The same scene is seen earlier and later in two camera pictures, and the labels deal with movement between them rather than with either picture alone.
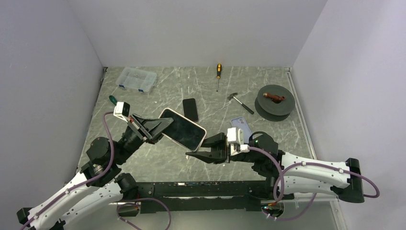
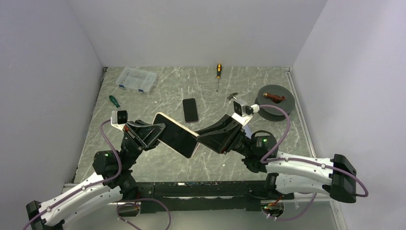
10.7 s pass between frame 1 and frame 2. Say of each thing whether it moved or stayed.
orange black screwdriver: stayed
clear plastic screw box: stayed
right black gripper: moved
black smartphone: stayed
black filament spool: stayed
